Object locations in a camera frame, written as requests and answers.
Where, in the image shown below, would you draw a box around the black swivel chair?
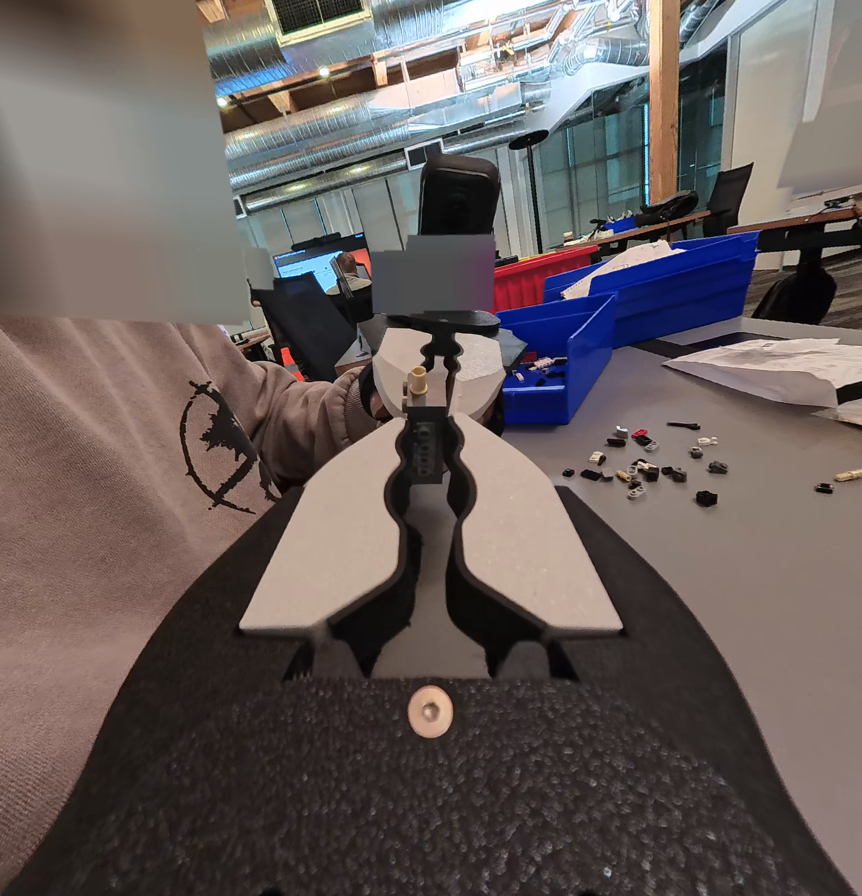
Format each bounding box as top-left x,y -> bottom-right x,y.
702,162 -> 755,239

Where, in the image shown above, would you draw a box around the brown-topped office table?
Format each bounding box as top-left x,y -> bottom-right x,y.
726,203 -> 862,270

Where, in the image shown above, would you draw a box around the person's beige sweatshirt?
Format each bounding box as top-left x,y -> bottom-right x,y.
0,315 -> 313,896

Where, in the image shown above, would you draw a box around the silver ventilation ducts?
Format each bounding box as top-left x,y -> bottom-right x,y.
203,0 -> 649,218

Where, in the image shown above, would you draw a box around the grey desk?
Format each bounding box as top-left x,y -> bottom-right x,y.
263,318 -> 862,896

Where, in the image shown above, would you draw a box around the dark grey brick assembly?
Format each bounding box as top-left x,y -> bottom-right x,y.
401,381 -> 450,487

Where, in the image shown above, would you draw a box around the red plastic bin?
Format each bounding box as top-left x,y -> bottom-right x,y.
492,245 -> 601,314

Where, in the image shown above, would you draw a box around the black mesh chair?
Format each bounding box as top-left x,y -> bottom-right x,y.
251,272 -> 359,384

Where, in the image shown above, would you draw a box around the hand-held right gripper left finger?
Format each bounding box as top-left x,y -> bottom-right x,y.
239,419 -> 422,676

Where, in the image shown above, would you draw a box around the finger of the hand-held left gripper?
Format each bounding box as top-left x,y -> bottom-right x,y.
371,331 -> 433,421
445,333 -> 506,422

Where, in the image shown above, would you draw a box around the scattered small toy bricks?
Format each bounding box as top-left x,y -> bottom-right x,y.
562,420 -> 862,508

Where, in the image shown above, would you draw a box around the computer monitor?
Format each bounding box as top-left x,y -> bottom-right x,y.
272,231 -> 372,296

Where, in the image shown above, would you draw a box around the black bag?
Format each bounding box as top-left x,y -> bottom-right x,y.
636,189 -> 701,226

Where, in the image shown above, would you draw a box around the black backpack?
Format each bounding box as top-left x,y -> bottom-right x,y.
751,269 -> 839,325

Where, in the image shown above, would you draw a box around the wooden post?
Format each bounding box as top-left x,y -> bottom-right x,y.
648,0 -> 682,205

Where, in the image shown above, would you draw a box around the white printed sheet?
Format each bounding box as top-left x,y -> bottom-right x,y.
562,241 -> 687,301

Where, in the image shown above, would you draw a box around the person's left forearm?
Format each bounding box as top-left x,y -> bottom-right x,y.
245,360 -> 383,491

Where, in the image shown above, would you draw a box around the orange-edged office table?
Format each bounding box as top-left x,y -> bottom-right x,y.
553,209 -> 733,261

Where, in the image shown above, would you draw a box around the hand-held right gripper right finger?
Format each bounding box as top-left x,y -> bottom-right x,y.
445,414 -> 624,676

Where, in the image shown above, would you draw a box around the black floor lamp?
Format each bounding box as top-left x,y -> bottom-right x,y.
509,128 -> 551,256

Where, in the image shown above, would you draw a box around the white printed paper bag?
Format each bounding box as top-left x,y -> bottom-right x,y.
662,338 -> 862,408

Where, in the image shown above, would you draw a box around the heap of toy bricks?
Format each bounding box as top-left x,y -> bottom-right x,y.
515,353 -> 568,386

